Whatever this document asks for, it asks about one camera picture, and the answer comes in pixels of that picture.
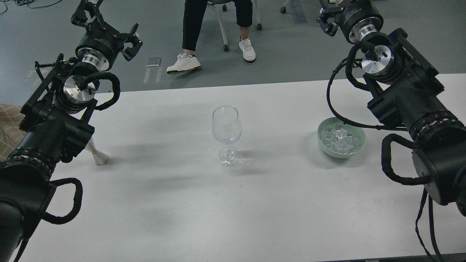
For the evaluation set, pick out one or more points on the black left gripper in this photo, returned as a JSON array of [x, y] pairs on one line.
[[97, 47]]

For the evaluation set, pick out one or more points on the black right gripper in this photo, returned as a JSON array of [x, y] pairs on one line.
[[355, 18]]

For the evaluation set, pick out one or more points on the steel double jigger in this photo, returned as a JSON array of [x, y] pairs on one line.
[[100, 158]]

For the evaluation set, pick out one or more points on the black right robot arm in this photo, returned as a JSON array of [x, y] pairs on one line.
[[404, 89]]

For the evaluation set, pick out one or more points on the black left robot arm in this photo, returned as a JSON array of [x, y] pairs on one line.
[[56, 124]]

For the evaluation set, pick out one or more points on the pile of ice cubes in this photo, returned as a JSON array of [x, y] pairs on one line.
[[338, 139]]

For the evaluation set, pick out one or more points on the clear wine glass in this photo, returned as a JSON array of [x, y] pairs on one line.
[[227, 129]]

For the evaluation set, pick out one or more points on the grey floor plate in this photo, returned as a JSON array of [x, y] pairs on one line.
[[153, 62]]

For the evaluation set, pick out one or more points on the green bowl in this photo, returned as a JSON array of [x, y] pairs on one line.
[[334, 120]]

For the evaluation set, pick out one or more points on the beige checked cushion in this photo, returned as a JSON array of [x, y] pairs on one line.
[[10, 133]]

